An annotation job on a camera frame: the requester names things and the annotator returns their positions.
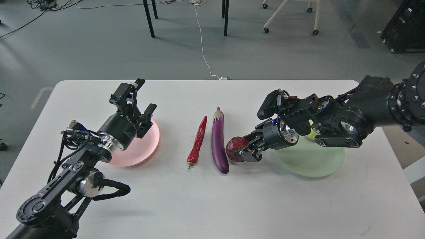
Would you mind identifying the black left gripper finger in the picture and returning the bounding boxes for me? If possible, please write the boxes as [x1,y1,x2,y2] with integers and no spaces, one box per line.
[109,78,145,107]
[137,103,157,138]

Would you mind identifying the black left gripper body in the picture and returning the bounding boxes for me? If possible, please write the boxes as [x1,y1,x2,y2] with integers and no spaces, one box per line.
[98,96,141,151]

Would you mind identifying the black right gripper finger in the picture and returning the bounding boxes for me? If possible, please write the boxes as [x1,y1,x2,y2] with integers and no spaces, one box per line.
[243,130,264,144]
[235,145,266,162]

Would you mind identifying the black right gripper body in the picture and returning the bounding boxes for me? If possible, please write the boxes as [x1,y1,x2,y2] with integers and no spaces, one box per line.
[254,119,299,150]

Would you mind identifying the red pomegranate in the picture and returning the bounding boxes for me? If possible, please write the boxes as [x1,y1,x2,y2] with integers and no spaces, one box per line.
[225,136,249,162]

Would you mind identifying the purple eggplant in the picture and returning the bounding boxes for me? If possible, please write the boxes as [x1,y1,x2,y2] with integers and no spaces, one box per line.
[211,107,229,174]

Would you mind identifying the red chili pepper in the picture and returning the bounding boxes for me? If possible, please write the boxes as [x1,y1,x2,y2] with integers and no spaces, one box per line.
[187,116,208,169]

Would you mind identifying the green-pink guava fruit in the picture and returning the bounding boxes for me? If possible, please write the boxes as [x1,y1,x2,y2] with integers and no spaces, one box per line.
[305,120,320,142]

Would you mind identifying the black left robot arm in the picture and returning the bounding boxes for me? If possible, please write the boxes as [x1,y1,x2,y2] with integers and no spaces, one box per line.
[8,79,156,239]

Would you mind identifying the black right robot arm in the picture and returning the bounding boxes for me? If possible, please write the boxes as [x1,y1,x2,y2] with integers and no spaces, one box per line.
[227,62,425,162]

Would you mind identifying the pink plate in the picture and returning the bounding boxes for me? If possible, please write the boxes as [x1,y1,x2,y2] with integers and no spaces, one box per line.
[109,121,160,167]

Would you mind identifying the green plate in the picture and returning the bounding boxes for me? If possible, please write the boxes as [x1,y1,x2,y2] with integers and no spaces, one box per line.
[274,136,345,178]

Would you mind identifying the white rolling chair base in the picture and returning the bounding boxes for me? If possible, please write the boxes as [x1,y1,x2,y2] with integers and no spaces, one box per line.
[262,0,321,35]

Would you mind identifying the black table legs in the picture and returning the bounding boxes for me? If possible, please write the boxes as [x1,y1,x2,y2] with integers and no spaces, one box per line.
[142,0,229,38]

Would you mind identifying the black equipment case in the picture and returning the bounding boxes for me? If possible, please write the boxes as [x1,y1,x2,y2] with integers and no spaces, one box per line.
[381,0,425,53]

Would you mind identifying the white cable on floor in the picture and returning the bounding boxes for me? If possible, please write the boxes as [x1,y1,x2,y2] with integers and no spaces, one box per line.
[190,0,228,81]

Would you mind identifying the black floor cables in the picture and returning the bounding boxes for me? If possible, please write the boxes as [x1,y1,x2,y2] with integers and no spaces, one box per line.
[0,0,80,39]

